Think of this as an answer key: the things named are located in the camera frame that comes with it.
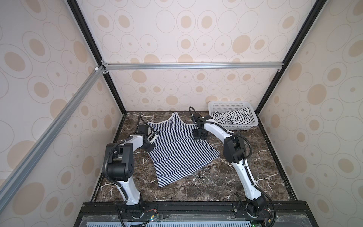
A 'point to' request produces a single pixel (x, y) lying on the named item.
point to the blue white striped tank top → (177, 152)
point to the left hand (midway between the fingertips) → (151, 144)
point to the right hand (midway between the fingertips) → (203, 137)
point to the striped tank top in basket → (239, 116)
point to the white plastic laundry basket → (225, 106)
